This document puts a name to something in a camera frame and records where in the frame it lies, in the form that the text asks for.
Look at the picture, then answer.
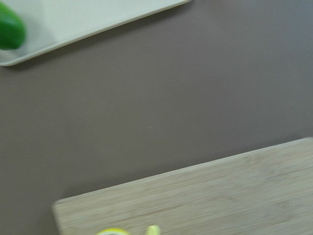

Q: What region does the bamboo cutting board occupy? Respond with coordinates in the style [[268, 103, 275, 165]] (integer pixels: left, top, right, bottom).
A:
[[52, 138, 313, 235]]

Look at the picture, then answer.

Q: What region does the lemon slice near handle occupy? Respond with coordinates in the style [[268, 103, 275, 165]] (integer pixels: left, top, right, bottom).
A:
[[96, 228, 130, 235]]

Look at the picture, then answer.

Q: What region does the yellow plastic knife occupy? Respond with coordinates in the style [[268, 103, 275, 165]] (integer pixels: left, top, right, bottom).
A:
[[145, 225, 160, 235]]

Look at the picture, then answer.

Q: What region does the green lime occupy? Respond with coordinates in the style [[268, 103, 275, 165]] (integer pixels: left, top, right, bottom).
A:
[[0, 2, 26, 50]]

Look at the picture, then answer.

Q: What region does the cream rabbit tray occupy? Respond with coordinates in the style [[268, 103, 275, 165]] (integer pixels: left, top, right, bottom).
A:
[[0, 0, 186, 66]]

